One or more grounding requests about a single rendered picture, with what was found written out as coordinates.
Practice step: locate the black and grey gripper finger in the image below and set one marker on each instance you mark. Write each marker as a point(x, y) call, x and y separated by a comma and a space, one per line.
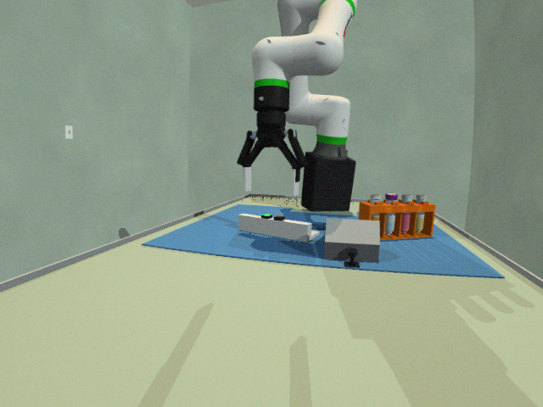
point(247, 162)
point(300, 158)

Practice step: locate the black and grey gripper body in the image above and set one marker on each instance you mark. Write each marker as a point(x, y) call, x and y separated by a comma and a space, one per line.
point(271, 121)

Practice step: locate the blue flat mat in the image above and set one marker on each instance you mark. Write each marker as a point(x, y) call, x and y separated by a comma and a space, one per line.
point(219, 235)

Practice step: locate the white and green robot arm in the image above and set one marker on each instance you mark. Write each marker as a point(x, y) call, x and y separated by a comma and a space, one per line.
point(277, 59)

